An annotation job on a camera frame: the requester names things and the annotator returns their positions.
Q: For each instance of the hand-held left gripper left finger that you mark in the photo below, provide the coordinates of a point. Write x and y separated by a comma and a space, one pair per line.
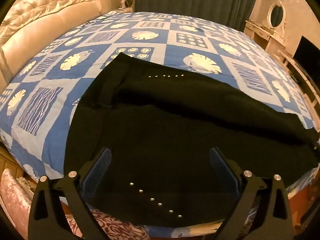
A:
98, 172

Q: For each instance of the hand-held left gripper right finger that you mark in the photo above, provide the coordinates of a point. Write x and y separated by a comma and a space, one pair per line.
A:
222, 170

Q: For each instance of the black pants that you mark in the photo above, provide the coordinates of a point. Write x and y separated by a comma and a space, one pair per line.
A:
162, 130

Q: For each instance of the pink velvet cushion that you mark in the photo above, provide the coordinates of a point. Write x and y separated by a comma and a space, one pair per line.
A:
12, 200

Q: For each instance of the blue patterned bedspread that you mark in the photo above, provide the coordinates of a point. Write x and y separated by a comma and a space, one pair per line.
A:
62, 75

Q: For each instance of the cream television console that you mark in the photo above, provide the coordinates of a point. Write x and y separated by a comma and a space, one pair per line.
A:
300, 75

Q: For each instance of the cream dressing table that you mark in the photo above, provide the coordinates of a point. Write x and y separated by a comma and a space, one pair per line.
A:
262, 35

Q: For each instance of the black television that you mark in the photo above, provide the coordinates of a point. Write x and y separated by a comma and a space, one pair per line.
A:
308, 52

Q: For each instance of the cream tufted headboard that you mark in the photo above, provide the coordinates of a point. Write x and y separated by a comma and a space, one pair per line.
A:
37, 22

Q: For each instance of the oval white-framed mirror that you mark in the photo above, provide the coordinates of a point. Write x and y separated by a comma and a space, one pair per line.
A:
276, 15

